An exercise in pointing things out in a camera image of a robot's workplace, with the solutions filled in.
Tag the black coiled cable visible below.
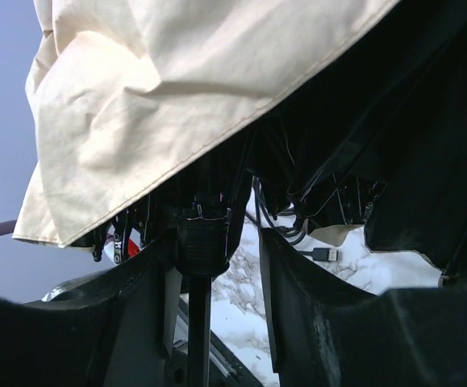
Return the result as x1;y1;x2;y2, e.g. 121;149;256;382
244;177;344;263

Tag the beige umbrella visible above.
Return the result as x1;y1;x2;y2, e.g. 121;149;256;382
11;0;467;387

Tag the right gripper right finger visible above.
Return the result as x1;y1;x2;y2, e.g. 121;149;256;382
259;228;467;386

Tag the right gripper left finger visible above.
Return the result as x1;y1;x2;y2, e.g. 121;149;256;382
0;237;175;386

